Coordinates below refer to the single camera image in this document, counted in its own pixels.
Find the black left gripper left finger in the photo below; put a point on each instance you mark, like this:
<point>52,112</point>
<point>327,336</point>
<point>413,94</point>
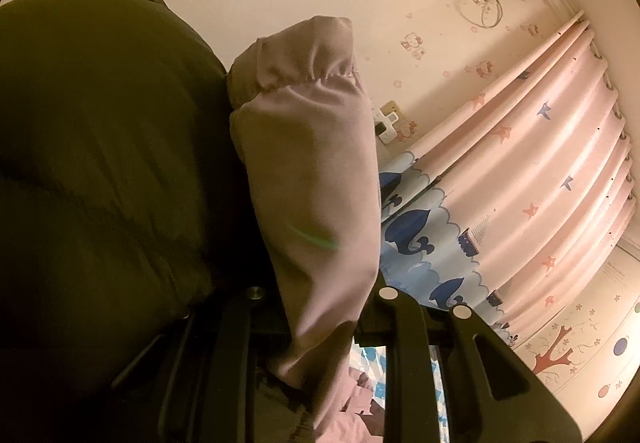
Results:
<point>209,396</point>

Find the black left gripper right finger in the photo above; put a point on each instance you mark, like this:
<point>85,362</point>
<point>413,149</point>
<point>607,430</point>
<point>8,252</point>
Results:
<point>490,395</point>

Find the pink and brown jacket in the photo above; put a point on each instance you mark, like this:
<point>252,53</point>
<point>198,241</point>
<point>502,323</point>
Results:
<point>138,174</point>

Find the blue white checkered bed sheet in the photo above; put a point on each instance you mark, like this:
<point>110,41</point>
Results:
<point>370,366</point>

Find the pink whale pattern curtain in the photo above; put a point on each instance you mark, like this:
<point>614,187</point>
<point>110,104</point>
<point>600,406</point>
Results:
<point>511,204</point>

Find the white wall power socket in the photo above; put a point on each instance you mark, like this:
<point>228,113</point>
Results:
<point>387,119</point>

